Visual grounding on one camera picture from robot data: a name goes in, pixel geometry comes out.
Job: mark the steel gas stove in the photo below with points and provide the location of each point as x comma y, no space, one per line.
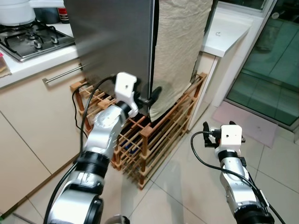
32,42

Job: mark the white cooking pot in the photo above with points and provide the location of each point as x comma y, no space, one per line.
16,11

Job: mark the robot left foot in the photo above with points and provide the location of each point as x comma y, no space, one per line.
117,219

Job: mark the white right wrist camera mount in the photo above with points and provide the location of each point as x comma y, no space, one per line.
231,135

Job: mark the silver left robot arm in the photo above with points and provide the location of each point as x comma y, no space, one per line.
105,130

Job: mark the wooden wine rack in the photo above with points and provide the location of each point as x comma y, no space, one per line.
154,135

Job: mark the white ledge cabinet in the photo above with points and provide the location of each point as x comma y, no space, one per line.
224,32

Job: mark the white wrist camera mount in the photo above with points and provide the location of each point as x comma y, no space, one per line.
125,86
231,135

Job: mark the dark grey pot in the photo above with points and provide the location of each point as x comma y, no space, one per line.
49,15

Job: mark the cream kitchen cabinet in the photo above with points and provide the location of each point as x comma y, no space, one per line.
37,116

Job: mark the beige crumpled cloth cover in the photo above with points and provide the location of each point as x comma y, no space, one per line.
180,46

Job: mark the glass sliding door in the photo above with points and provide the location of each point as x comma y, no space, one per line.
271,70

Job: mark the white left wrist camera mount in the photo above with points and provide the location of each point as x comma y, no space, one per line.
125,86

